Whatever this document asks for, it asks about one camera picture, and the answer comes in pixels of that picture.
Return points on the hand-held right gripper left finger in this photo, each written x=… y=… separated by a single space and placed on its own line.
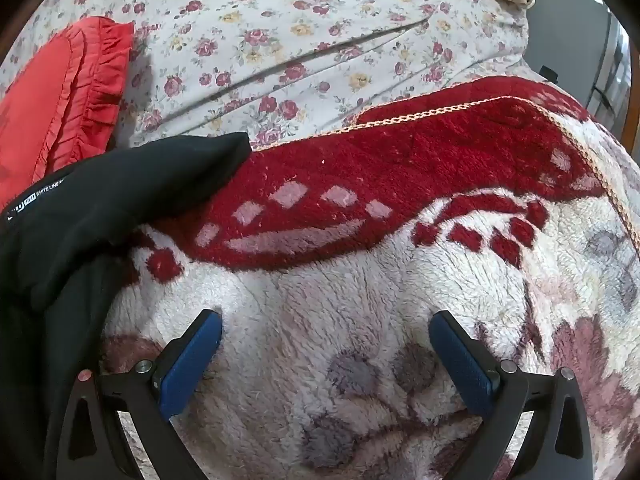
x=187 y=365

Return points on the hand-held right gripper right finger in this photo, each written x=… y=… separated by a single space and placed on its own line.
x=462 y=365

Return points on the black pants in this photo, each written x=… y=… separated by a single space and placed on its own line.
x=125 y=185

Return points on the red and white plush blanket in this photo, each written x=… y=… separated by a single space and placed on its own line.
x=350 y=285

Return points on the red heart-shaped ruffled pillow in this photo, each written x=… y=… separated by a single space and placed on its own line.
x=45 y=95

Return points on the floral bedsheet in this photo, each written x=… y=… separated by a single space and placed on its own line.
x=300 y=35

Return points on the grey cabinet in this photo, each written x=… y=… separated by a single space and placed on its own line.
x=565 y=25

